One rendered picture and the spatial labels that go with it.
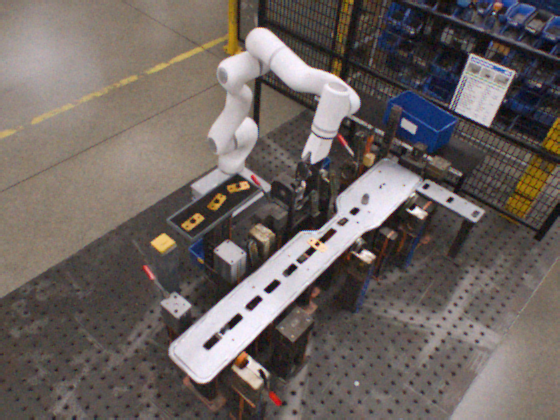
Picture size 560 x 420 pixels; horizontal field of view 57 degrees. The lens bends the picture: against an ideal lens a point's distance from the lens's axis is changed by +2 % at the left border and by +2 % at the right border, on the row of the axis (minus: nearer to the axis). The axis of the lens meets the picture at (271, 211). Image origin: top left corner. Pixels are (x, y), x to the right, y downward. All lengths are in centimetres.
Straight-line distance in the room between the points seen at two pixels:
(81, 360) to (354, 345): 107
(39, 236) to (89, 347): 150
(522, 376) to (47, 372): 238
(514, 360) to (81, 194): 289
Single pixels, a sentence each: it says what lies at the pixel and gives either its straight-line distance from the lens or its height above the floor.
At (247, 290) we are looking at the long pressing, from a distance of 187.
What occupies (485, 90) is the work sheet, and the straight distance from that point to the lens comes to 254.
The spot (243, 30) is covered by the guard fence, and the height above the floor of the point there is 26.
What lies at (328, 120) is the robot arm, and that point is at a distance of 161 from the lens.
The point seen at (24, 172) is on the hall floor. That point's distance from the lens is 401.
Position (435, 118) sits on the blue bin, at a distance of 265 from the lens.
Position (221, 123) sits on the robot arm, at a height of 127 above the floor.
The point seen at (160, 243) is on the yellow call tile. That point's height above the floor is 116.
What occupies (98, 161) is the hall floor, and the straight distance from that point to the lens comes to 396.
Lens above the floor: 254
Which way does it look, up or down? 47 degrees down
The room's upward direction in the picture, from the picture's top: 5 degrees clockwise
